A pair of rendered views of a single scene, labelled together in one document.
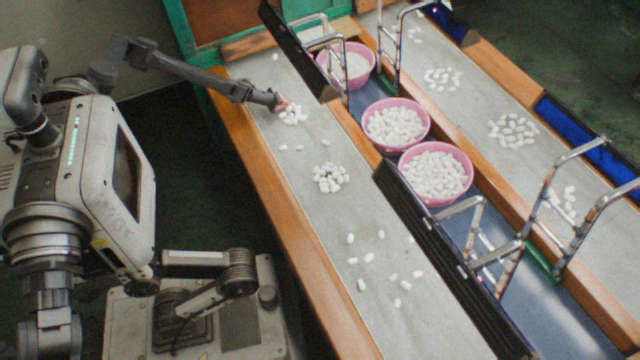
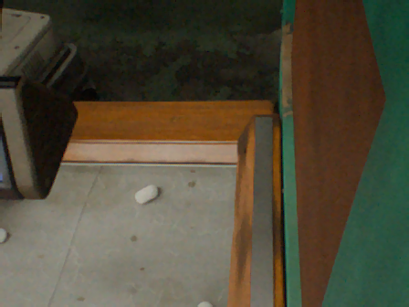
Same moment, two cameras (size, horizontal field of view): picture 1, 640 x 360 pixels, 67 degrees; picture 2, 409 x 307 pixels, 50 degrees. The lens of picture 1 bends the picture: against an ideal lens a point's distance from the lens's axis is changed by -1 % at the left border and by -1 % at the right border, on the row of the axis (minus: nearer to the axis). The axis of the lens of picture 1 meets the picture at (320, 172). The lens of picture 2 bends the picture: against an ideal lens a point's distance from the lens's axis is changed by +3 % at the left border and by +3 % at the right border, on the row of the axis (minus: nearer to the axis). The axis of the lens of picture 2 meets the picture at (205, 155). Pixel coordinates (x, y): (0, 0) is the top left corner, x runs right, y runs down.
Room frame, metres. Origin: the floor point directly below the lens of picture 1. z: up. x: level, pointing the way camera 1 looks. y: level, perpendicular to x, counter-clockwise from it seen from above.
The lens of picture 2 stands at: (1.98, 0.01, 1.27)
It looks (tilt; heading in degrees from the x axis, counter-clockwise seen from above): 52 degrees down; 122
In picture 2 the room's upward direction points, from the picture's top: 10 degrees counter-clockwise
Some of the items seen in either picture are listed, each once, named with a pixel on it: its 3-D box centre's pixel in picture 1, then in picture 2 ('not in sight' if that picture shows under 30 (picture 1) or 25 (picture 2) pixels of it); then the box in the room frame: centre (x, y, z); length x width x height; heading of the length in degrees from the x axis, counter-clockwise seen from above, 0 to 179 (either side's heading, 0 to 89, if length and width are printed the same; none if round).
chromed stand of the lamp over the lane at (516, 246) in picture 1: (463, 270); not in sight; (0.59, -0.35, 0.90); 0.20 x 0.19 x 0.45; 18
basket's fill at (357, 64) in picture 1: (345, 70); not in sight; (1.74, -0.18, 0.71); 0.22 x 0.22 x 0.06
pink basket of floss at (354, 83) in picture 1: (345, 68); not in sight; (1.74, -0.18, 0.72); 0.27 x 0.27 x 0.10
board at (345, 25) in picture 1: (324, 34); not in sight; (1.95, -0.11, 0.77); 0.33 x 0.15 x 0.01; 108
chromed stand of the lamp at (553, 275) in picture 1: (576, 213); not in sight; (0.72, -0.73, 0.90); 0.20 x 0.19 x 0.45; 18
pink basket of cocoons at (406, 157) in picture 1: (434, 177); not in sight; (1.06, -0.41, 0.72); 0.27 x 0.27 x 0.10
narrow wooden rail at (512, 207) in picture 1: (452, 142); not in sight; (1.22, -0.53, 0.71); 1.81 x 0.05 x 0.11; 18
